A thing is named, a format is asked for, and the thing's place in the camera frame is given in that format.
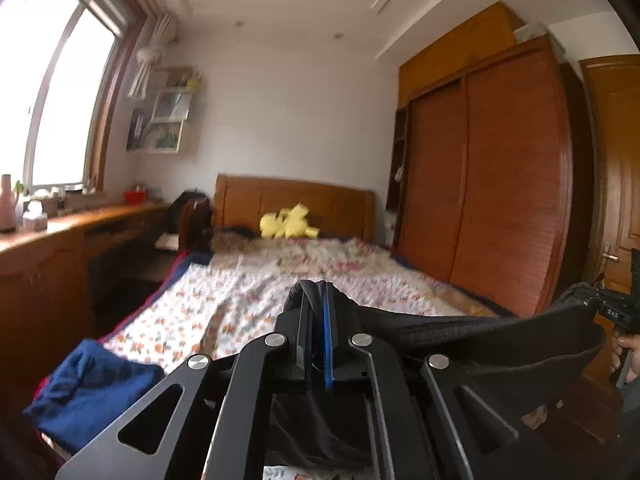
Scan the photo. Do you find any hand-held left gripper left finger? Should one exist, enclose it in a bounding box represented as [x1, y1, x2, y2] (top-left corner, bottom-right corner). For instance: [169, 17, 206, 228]
[55, 281, 322, 480]

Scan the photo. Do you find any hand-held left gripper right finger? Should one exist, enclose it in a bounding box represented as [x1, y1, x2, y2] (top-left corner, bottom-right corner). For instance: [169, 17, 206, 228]
[321, 287, 567, 480]

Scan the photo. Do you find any black jacket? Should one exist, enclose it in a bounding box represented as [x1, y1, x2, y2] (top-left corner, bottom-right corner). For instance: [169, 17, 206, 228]
[270, 280, 608, 471]

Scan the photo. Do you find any person's right hand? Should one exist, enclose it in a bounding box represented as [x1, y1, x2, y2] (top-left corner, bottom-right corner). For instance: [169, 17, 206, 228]
[609, 332, 640, 387]

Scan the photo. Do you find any pale pink floral quilt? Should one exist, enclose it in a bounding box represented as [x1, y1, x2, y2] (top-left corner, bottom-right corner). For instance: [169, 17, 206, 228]
[235, 236, 417, 282]

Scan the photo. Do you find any yellow plush toy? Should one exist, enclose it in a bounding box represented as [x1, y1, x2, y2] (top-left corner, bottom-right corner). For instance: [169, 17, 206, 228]
[259, 203, 321, 240]

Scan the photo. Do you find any brown fuzzy cushion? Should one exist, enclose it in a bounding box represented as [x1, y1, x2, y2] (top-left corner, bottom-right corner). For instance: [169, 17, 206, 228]
[212, 229, 252, 252]

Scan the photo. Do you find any wooden bed headboard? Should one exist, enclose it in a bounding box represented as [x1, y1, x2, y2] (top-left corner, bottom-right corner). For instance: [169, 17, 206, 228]
[212, 174, 377, 246]

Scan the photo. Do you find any wooden door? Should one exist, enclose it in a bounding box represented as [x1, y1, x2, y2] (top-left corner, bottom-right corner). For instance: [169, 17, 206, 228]
[579, 54, 640, 386]

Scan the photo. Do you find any wooden chair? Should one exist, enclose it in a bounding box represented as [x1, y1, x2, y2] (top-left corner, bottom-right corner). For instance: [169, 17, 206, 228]
[154, 196, 213, 262]

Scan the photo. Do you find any wooden wardrobe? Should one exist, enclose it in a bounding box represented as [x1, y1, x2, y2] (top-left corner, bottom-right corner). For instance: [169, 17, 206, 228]
[387, 1, 597, 318]

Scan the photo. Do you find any folded blue cloth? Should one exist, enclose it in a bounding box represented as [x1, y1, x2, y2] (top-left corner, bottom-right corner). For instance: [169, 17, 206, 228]
[22, 338, 166, 454]

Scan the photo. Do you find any long wooden desk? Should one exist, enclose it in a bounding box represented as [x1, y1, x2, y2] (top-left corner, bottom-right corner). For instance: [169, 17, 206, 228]
[0, 201, 173, 401]

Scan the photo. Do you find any white jar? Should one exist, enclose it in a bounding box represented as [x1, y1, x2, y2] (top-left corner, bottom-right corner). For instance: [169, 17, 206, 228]
[22, 200, 50, 233]

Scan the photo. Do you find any white box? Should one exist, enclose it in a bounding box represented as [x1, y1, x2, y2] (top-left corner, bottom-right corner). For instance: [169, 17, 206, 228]
[515, 22, 552, 44]

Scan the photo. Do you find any tied white curtain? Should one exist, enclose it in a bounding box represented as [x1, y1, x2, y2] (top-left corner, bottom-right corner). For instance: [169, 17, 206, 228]
[127, 12, 179, 99]

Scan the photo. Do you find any pink bottle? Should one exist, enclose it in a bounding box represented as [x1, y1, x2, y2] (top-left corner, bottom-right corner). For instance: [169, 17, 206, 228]
[0, 174, 19, 234]

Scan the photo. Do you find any wooden framed window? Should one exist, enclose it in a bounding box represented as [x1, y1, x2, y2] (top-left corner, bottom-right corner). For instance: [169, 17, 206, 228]
[0, 0, 147, 197]

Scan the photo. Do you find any white wall shelf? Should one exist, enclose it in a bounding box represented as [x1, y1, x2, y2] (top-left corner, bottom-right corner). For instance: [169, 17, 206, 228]
[126, 66, 204, 155]

